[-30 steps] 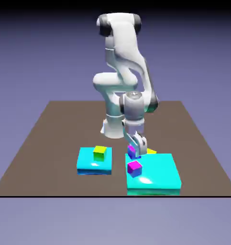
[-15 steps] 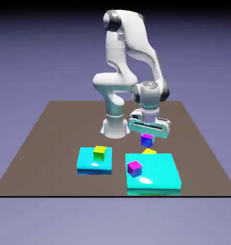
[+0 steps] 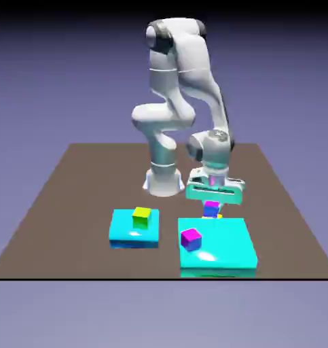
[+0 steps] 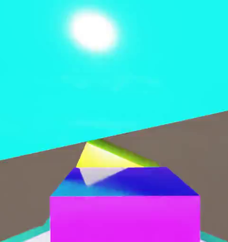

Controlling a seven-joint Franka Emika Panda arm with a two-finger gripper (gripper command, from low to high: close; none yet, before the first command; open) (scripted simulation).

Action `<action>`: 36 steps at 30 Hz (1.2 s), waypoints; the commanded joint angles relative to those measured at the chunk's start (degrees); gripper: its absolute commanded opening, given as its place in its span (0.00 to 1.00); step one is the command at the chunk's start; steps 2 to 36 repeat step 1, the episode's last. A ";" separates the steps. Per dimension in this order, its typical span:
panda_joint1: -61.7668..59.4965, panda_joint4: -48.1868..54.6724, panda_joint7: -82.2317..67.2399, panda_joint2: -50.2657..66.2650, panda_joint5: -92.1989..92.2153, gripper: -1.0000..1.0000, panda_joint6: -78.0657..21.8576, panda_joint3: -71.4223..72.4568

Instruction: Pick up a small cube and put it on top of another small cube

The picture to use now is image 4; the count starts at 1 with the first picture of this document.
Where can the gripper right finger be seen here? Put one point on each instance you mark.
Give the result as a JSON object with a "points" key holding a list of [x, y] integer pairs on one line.
{"points": [[205, 238]]}

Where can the small magenta cube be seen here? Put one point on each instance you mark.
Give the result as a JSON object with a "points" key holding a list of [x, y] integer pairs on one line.
{"points": [[125, 217]]}

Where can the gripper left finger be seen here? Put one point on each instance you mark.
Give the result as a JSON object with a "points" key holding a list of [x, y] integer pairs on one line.
{"points": [[36, 236]]}

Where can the large cyan box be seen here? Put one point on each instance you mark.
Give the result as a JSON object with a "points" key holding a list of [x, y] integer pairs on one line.
{"points": [[49, 85]]}

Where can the small yellow cube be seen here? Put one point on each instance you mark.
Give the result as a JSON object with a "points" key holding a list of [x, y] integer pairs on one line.
{"points": [[98, 158]]}

